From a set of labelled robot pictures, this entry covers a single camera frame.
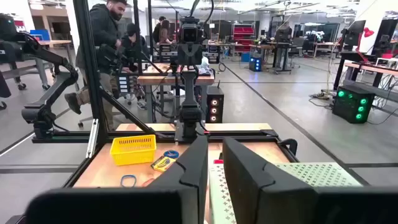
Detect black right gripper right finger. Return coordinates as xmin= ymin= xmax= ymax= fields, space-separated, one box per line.
xmin=222 ymin=137 xmax=398 ymax=224

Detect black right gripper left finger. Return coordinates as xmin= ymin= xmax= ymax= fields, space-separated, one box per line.
xmin=24 ymin=136 xmax=208 ymax=224

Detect yellow crayon box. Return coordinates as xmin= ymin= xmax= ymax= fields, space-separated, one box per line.
xmin=151 ymin=156 xmax=177 ymax=172

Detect wooden top desk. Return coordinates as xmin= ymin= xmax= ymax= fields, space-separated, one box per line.
xmin=334 ymin=51 xmax=398 ymax=103

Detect red desk lamp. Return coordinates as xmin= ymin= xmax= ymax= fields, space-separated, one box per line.
xmin=356 ymin=27 xmax=376 ymax=63

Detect person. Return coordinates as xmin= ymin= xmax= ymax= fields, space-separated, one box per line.
xmin=121 ymin=23 xmax=150 ymax=110
xmin=64 ymin=0 xmax=129 ymax=131
xmin=159 ymin=20 xmax=174 ymax=44
xmin=152 ymin=15 xmax=167 ymax=44

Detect wooden workbench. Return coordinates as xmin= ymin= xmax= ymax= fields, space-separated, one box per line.
xmin=136 ymin=63 xmax=216 ymax=124

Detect green perforated metal shelf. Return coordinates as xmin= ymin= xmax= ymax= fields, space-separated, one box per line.
xmin=208 ymin=161 xmax=363 ymax=224

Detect red bin rack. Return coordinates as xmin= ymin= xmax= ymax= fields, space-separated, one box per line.
xmin=231 ymin=23 xmax=256 ymax=53

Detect black computer tower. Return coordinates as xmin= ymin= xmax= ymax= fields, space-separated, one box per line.
xmin=205 ymin=80 xmax=224 ymax=124
xmin=248 ymin=56 xmax=262 ymax=72
xmin=331 ymin=85 xmax=376 ymax=124

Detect yellow plastic basket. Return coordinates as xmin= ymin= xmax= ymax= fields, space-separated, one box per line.
xmin=109 ymin=134 xmax=157 ymax=167

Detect black panel white labels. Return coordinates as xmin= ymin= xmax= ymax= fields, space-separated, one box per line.
xmin=117 ymin=73 xmax=131 ymax=96

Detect wooden table with casters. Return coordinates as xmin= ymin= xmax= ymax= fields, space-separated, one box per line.
xmin=9 ymin=39 xmax=74 ymax=91

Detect blue plastic bin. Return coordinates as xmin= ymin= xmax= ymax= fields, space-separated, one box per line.
xmin=30 ymin=29 xmax=50 ymax=41

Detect black monitor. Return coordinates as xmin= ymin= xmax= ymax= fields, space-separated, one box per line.
xmin=343 ymin=20 xmax=367 ymax=47

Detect silver metal bracket strip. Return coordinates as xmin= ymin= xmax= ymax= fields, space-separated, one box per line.
xmin=86 ymin=119 xmax=100 ymax=159

